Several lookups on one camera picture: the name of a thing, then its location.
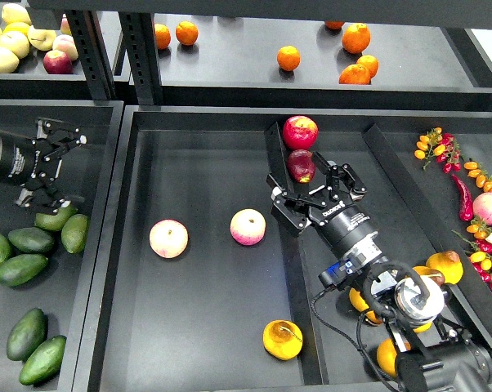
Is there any black shelf post right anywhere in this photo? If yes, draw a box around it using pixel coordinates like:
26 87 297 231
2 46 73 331
119 11 163 105

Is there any orange front right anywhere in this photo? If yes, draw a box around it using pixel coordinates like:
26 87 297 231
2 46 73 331
338 64 371 85

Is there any yellow lemon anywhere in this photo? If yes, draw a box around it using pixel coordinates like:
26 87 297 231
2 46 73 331
3 21 31 37

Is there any pale yellow apple front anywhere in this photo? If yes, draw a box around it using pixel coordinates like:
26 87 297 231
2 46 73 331
0 47 20 74

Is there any yellow pear with brown tip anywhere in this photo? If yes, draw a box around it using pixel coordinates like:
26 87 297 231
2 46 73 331
413 265 445 287

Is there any red chili pepper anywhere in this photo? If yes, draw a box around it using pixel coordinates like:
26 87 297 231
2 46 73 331
450 174 474 221

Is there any pale yellow apple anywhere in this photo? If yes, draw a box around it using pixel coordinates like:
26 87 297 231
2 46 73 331
0 31 30 60
27 26 57 51
0 47 20 74

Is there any black upper left tray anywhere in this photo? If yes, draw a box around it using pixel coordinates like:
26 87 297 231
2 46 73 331
0 0 124 101

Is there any dark red apple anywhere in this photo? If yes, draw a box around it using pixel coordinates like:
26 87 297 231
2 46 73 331
286 149 316 184

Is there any bright red apple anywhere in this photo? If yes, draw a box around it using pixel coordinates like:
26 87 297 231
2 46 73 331
282 115 319 150

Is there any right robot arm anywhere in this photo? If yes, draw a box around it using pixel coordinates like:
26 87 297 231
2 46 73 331
266 153 492 391

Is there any pale yellow apple right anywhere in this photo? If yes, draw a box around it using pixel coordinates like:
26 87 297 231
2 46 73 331
27 26 57 51

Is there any black shelf post left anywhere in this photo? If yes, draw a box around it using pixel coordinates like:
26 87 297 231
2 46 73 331
65 10 116 100

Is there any green avocado lower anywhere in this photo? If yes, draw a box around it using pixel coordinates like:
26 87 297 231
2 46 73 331
0 253 49 287

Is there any orange small right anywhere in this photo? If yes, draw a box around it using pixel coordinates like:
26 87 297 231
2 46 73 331
356 55 379 78

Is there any pale peach on shelf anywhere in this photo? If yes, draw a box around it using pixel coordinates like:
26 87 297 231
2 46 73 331
52 34 78 62

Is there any red apple on shelf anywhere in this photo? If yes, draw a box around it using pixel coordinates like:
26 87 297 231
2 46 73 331
43 50 74 74

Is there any green avocado top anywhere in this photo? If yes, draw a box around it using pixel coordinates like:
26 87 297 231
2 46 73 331
34 205 78 232

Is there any pale yellow apple middle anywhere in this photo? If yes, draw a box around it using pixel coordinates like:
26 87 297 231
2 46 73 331
0 31 30 60

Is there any dark green avocado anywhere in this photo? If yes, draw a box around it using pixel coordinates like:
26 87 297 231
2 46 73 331
19 335 67 385

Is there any green avocado middle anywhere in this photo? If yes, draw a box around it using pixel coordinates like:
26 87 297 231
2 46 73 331
7 227 55 254

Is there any black shelf post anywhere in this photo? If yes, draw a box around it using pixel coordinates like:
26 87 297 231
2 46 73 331
65 10 116 100
119 11 163 105

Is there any pink apple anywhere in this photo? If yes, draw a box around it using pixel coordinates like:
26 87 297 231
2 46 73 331
230 208 266 246
149 219 189 259

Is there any pink apple left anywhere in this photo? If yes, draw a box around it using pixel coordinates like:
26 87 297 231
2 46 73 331
149 219 189 259

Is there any green avocado right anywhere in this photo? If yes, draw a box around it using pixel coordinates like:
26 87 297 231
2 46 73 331
60 214 89 254

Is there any black upper shelf tray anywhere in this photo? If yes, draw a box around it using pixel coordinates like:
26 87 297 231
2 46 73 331
152 14 492 111

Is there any pink apple centre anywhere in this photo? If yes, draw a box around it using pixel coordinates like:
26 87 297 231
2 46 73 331
230 208 266 246

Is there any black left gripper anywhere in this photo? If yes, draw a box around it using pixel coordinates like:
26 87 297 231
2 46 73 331
0 118 87 215

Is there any cherry tomato bunch top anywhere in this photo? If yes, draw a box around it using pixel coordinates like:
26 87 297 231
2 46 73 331
414 127 462 173

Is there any black middle tray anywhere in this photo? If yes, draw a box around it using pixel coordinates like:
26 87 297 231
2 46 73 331
69 106 492 391

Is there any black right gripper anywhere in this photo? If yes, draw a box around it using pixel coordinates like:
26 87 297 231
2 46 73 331
266 152 379 261

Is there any pink peach behind post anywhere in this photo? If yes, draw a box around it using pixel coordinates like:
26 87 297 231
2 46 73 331
60 14 72 36

